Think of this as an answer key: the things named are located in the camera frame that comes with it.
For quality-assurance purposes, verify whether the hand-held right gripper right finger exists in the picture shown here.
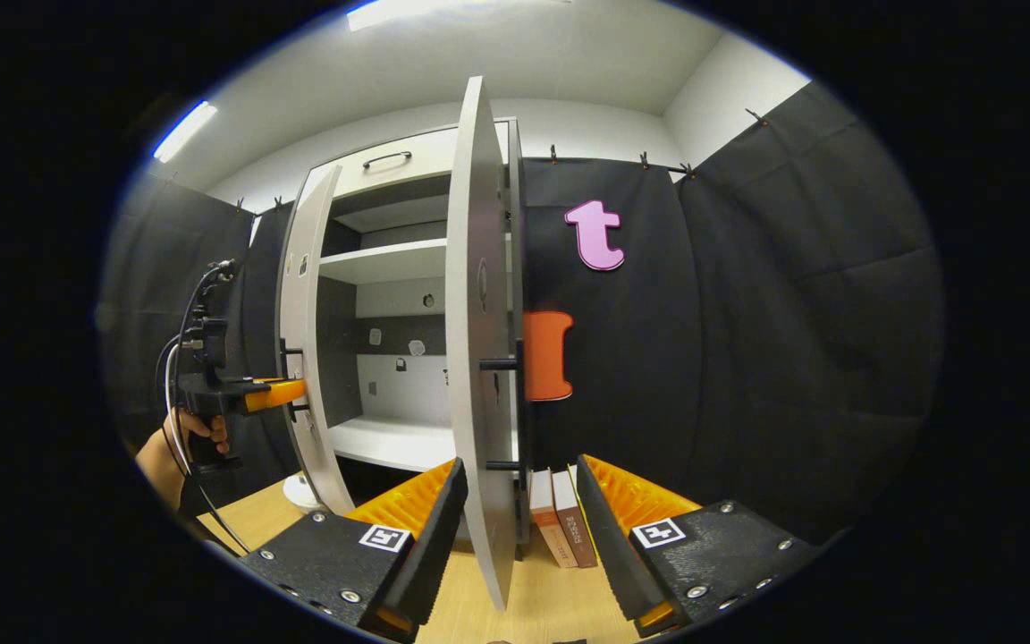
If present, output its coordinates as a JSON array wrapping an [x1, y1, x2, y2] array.
[[576, 454, 824, 638]]

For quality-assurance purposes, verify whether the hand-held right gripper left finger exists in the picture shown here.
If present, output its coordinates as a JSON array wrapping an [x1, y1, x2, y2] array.
[[238, 458, 469, 640]]

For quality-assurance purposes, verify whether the shoe cabinet door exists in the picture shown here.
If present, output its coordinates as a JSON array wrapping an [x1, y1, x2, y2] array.
[[276, 164, 355, 515], [445, 76, 520, 612]]

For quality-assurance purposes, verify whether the double-door shoe cabinet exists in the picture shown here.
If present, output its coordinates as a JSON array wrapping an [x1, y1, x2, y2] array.
[[300, 116, 531, 547]]

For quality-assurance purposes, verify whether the white cabinet shelf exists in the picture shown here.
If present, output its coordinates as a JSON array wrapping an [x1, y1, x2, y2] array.
[[329, 416, 458, 473], [318, 237, 449, 285]]

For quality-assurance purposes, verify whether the beige cabinet drawer front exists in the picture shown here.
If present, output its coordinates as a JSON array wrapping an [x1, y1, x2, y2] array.
[[332, 121, 511, 199]]

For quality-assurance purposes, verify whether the brown spine book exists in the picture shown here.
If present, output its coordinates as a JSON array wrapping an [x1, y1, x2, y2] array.
[[551, 470, 601, 569]]

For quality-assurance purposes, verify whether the orange spine book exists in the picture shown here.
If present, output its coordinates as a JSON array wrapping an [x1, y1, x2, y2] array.
[[528, 468, 578, 569]]

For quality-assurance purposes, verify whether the white round object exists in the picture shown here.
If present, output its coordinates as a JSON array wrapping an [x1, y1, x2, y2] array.
[[283, 474, 328, 513]]

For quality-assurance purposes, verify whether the small ceiling light panel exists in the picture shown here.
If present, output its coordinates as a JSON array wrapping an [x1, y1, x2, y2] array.
[[153, 100, 218, 164]]

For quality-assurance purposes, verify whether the black backdrop cloth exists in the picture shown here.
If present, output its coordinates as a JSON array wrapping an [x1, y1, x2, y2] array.
[[99, 80, 945, 547]]

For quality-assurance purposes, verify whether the large ceiling light panel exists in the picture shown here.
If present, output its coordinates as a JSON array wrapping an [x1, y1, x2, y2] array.
[[347, 0, 570, 32]]

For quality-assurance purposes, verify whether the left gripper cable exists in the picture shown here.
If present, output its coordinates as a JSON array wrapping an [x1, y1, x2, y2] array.
[[156, 259, 252, 555]]

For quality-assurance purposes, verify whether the black left door handle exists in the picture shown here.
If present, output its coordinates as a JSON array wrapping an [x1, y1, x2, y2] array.
[[278, 338, 310, 421]]

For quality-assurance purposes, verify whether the black door handle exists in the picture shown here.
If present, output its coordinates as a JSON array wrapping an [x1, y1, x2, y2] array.
[[477, 340, 529, 475], [278, 338, 310, 421]]

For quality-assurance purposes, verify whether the black right door handle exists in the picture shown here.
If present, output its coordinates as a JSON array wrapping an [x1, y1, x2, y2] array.
[[477, 340, 529, 475]]

